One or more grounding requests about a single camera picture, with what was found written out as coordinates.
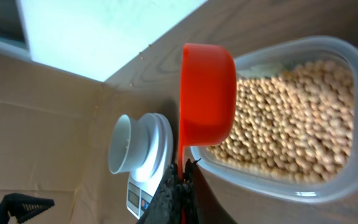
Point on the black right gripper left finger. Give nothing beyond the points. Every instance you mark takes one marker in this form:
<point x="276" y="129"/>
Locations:
<point x="165" y="207"/>

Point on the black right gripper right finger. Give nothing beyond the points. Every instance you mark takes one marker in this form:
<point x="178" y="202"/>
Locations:
<point x="199" y="202"/>

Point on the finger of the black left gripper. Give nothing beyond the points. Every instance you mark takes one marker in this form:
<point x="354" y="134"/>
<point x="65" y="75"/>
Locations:
<point x="23" y="207"/>

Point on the white digital kitchen scale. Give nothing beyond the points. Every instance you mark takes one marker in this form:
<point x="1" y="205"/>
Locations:
<point x="143" y="182"/>

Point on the red plastic measuring scoop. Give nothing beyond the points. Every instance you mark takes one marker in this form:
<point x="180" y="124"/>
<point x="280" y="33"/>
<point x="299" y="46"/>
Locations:
<point x="207" y="98"/>

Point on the white plastic bowl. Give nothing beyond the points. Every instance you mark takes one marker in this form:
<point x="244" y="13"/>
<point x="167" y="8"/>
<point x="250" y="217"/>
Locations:
<point x="129" y="145"/>

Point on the clear container of soybeans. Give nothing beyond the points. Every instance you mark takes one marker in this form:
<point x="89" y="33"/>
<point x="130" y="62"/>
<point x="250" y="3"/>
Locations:
<point x="295" y="131"/>

